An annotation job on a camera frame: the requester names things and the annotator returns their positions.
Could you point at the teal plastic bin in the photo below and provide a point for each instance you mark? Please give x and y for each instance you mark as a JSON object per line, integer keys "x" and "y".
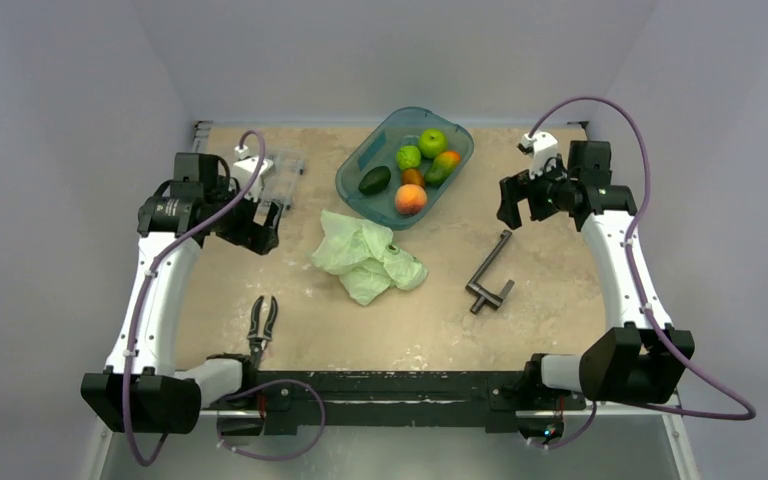
{"x": 397, "y": 174}

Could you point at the green fake lime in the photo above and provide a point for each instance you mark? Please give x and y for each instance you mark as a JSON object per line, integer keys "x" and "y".
{"x": 408, "y": 156}

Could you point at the brown fake kiwi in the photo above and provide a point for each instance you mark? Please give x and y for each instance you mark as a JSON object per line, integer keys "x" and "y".
{"x": 413, "y": 176}

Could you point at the light green plastic bag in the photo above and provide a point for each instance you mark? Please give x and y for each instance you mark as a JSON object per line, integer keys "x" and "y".
{"x": 364, "y": 257}

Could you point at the aluminium frame rail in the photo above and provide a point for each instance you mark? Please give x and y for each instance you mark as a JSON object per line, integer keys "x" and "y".
{"x": 202, "y": 130}

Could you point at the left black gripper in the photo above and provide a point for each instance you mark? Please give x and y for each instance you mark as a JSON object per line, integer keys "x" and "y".
{"x": 258, "y": 238}

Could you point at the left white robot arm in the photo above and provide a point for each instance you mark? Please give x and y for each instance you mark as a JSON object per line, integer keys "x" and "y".
{"x": 140, "y": 389}

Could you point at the black handled pliers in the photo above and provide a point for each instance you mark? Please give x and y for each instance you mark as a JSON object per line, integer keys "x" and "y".
{"x": 260, "y": 332}

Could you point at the dark green fake avocado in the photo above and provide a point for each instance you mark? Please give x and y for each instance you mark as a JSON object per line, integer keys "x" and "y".
{"x": 375, "y": 181}

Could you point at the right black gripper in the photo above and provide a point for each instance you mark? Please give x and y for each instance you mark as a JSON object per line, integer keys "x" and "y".
{"x": 521, "y": 196}

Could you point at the clear plastic organizer box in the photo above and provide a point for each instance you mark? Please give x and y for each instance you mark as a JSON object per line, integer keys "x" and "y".
{"x": 281, "y": 179}

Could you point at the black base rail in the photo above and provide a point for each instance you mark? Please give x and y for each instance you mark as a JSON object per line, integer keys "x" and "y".
{"x": 495, "y": 401}

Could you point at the green fake apple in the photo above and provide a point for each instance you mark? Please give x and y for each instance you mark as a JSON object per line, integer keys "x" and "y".
{"x": 432, "y": 142}

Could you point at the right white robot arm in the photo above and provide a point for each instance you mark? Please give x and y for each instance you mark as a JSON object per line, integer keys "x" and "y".
{"x": 629, "y": 363}

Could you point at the green orange fake mango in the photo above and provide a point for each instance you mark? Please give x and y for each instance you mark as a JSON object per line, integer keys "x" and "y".
{"x": 443, "y": 165}

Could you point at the orange fake peach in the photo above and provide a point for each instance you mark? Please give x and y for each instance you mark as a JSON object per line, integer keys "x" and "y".
{"x": 410, "y": 199}

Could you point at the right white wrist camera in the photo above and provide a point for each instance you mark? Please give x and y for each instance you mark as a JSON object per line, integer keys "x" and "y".
{"x": 543, "y": 149}

